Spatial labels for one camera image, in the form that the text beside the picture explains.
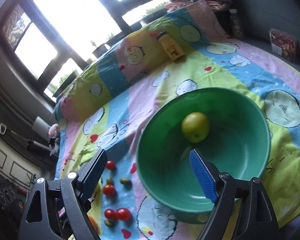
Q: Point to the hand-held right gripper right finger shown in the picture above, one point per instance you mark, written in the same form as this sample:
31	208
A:
202	177

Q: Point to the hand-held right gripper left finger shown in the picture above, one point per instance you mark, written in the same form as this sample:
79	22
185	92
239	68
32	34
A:
93	177

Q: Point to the green plastic bowl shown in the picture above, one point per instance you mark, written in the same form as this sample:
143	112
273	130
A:
227	155

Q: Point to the orange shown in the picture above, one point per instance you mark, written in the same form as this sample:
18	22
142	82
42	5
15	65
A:
93	225

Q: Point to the yellow lemon back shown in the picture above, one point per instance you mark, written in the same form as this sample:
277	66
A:
195	127

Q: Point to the small green olive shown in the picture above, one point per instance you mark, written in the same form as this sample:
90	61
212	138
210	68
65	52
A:
110	180
125	181
109	223

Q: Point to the cherry tomato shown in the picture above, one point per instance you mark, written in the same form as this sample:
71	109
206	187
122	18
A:
110	214
110	165
108	190
123	214

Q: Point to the cartoon printed blanket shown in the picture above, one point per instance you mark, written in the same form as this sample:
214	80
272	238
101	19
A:
145	97

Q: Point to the yellow bear print bottle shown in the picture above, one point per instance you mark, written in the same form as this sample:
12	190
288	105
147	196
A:
171	47

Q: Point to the clear box of dried fruit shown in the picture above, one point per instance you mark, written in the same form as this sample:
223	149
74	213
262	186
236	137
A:
283	45

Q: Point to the dark glass bottle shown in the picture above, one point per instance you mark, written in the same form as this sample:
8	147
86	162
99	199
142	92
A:
236	23

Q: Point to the window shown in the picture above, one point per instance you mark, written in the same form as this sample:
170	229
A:
72	12

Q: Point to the grey sofa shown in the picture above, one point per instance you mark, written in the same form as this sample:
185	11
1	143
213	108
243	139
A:
265	5

